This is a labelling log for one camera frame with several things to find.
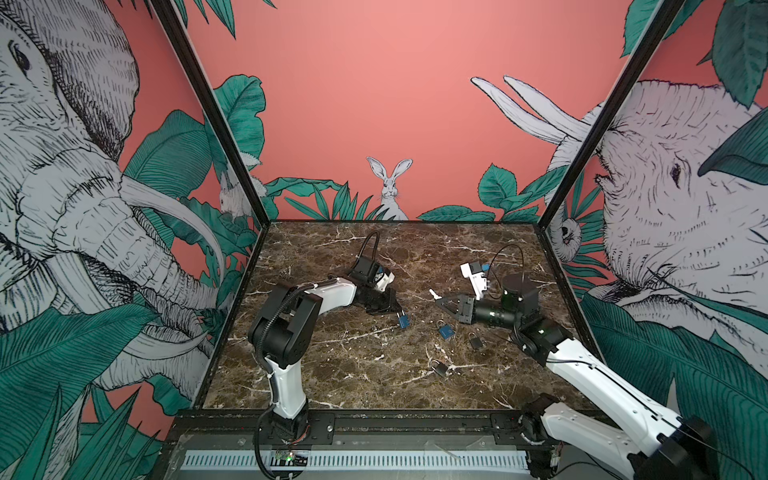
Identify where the black corner frame post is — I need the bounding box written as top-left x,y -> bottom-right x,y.
537,0 -> 685,230
151,0 -> 270,231

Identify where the white perforated strip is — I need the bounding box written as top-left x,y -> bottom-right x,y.
180,450 -> 529,473

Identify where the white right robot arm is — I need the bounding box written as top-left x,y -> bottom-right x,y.
434,272 -> 719,479

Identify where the blue padlock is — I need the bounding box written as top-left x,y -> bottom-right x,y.
398,313 -> 410,329
437,324 -> 455,340

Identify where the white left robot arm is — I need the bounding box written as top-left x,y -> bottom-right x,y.
248,256 -> 403,422

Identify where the thin black right cable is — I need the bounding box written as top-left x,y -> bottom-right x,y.
485,242 -> 757,480

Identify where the black corner frame post left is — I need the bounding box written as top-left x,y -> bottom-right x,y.
151,0 -> 270,231

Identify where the black corner frame post right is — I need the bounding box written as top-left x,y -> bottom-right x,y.
537,0 -> 685,230

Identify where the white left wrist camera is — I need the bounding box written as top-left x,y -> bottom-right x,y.
374,268 -> 395,292

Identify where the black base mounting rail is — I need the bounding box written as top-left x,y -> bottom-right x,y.
300,409 -> 559,449

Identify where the small green circuit board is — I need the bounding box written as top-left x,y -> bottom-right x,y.
272,451 -> 309,468

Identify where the black corrugated left cable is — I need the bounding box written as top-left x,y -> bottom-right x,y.
250,281 -> 337,373

